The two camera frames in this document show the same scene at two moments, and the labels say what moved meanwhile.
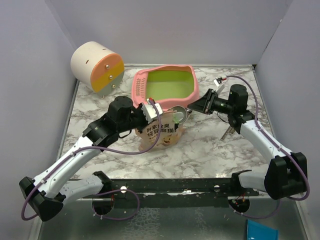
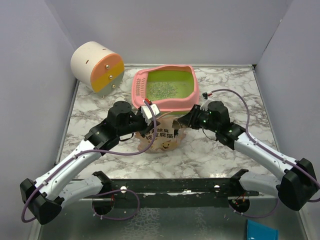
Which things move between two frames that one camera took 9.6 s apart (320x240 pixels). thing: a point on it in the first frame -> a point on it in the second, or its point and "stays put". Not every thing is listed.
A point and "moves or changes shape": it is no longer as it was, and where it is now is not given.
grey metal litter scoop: [181, 113] -> [176, 125]
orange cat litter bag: [170, 133] moves or changes shape
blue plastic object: [256, 231] stays put
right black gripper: [201, 105] -> [190, 119]
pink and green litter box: [170, 85] stays put
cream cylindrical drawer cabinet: [98, 67] stays put
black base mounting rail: [172, 193] stays put
